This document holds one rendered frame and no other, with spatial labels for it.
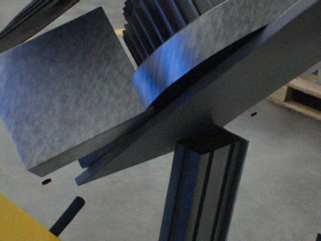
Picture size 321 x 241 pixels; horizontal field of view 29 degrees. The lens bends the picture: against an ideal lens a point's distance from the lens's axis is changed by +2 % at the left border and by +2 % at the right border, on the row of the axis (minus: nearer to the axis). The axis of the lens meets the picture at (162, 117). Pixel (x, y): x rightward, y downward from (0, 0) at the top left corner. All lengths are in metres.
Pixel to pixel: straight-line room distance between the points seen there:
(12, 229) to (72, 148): 0.35
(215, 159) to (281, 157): 2.19
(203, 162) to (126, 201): 1.61
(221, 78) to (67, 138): 0.18
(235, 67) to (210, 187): 0.25
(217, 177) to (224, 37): 0.30
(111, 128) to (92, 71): 0.07
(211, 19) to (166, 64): 0.06
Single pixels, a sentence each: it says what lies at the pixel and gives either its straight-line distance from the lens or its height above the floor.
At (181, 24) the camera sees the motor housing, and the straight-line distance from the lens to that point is 0.64.
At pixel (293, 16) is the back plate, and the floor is 1.13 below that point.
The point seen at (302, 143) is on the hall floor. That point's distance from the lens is 3.20.
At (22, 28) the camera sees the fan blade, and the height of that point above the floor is 1.01.
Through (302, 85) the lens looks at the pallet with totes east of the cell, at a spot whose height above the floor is 0.15.
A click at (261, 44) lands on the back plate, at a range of 0.60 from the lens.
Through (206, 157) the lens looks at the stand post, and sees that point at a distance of 0.79.
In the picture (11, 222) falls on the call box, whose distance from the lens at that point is 0.33.
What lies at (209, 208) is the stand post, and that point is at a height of 0.82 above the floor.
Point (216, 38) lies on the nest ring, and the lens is 0.59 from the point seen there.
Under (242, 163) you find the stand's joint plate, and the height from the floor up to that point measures 0.88.
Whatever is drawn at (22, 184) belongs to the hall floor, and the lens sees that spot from 2.45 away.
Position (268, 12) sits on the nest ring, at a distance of 0.59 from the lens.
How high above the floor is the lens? 1.26
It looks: 23 degrees down
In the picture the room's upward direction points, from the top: 10 degrees clockwise
